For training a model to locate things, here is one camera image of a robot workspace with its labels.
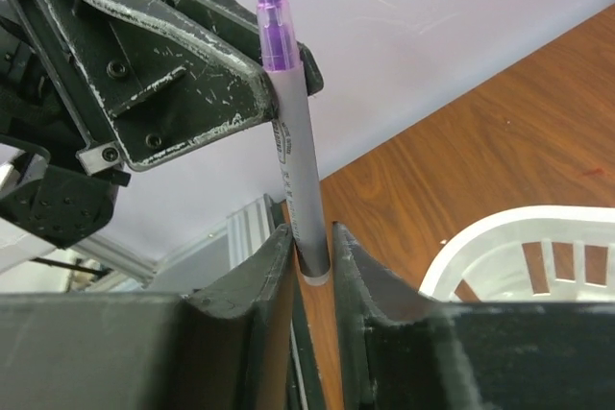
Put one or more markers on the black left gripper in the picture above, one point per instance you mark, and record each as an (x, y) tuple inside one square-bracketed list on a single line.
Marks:
[(88, 85)]

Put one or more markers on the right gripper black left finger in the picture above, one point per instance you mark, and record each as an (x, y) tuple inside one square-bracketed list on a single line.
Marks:
[(223, 347)]

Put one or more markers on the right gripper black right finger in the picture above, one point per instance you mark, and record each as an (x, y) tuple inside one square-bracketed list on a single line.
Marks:
[(400, 349)]

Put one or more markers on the purple pen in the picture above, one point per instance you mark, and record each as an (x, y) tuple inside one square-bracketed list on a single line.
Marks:
[(294, 138)]

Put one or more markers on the white plastic dish basket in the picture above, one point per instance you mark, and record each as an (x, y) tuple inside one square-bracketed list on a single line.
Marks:
[(530, 253)]

